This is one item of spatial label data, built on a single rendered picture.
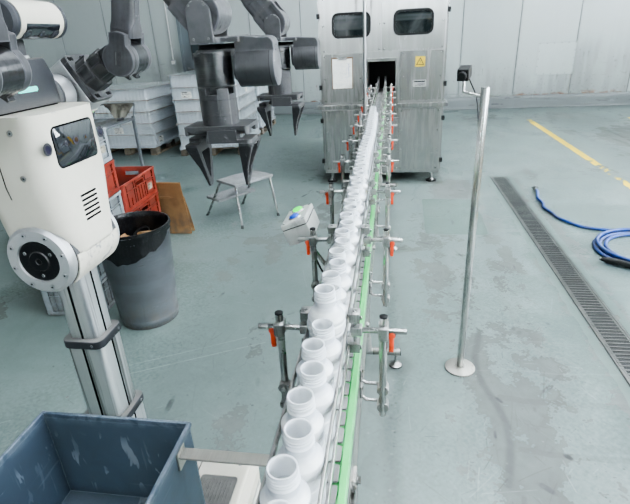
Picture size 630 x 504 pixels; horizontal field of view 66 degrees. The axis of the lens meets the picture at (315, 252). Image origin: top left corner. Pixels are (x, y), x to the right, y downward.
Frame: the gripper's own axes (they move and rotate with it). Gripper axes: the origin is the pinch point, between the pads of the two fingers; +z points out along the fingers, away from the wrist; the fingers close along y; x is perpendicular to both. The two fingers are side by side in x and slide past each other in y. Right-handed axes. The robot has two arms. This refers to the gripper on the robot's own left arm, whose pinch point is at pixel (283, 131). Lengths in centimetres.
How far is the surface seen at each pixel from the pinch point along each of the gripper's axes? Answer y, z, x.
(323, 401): -19, 27, 65
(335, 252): -14.9, 23.7, 19.7
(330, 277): -15.3, 24.1, 31.4
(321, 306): -16, 22, 47
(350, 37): 23, -20, -429
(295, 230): 0.8, 30.5, -10.4
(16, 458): 40, 47, 63
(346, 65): 27, 7, -429
